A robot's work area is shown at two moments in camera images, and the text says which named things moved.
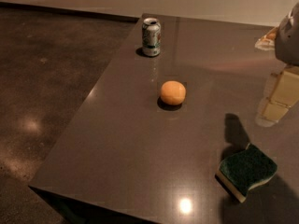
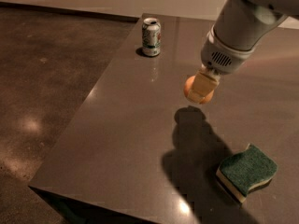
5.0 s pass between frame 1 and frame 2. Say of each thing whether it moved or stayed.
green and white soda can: stayed
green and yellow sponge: stayed
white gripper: moved
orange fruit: moved
